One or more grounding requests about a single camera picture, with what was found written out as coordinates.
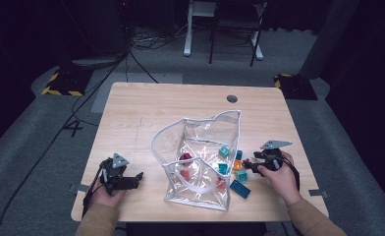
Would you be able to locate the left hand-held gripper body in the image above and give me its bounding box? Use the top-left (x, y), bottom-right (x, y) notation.
top-left (100, 152), bottom-right (131, 196)

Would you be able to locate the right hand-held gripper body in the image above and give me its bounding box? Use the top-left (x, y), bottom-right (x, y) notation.
top-left (259, 141), bottom-right (293, 172)

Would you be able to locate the long blue toy block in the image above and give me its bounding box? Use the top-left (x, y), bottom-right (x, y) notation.
top-left (229, 179), bottom-right (251, 200)

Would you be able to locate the maroon toy block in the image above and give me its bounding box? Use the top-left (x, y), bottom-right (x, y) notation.
top-left (179, 151), bottom-right (193, 164)

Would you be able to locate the clear plastic bag white trim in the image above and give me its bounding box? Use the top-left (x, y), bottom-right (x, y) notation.
top-left (149, 109), bottom-right (243, 211)

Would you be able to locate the person's left hand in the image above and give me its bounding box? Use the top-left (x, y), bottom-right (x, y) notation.
top-left (91, 183), bottom-right (128, 209)

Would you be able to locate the person's right hand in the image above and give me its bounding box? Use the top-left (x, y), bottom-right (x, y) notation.
top-left (257, 153), bottom-right (303, 207)

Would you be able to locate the grey tape piece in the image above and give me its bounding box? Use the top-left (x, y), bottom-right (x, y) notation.
top-left (307, 189), bottom-right (330, 199)
top-left (70, 183), bottom-right (90, 195)

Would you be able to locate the yellow black striped stand base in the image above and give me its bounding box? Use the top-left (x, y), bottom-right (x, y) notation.
top-left (41, 67), bottom-right (93, 97)
top-left (273, 73), bottom-right (318, 101)

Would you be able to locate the grey flat stand foot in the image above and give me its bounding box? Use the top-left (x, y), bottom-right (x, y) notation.
top-left (71, 58), bottom-right (120, 70)

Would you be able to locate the grey curtain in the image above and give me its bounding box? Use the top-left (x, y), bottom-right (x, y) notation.
top-left (298, 0), bottom-right (360, 80)

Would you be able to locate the black chair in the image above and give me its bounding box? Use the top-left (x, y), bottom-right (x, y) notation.
top-left (208, 0), bottom-right (268, 68)

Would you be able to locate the black equipment rack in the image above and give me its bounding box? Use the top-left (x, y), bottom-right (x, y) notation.
top-left (59, 0), bottom-right (133, 60)

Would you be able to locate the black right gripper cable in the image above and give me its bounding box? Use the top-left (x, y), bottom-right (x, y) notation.
top-left (280, 156), bottom-right (302, 192)

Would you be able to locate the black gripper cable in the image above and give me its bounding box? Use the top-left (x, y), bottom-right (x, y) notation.
top-left (82, 166), bottom-right (105, 219)
top-left (280, 156), bottom-right (302, 192)

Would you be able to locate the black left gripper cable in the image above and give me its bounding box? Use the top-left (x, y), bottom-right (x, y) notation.
top-left (82, 166), bottom-right (105, 219)

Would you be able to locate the long black floor cable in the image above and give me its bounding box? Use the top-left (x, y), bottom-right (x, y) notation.
top-left (0, 48), bottom-right (130, 236)

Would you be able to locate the white desk frame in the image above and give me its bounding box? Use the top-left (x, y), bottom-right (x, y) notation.
top-left (183, 0), bottom-right (265, 62)

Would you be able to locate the bundle of floor cables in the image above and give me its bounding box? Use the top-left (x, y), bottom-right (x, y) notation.
top-left (130, 24), bottom-right (190, 52)

